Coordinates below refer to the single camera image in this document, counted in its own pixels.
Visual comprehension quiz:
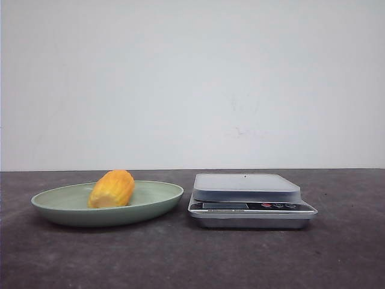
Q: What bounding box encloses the yellow corn cob piece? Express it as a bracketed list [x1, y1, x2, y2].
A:
[87, 170, 135, 208]

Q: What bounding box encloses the silver digital kitchen scale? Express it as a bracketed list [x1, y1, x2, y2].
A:
[188, 173, 318, 229]

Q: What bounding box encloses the green oval plate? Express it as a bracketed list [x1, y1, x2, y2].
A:
[31, 180, 184, 228]

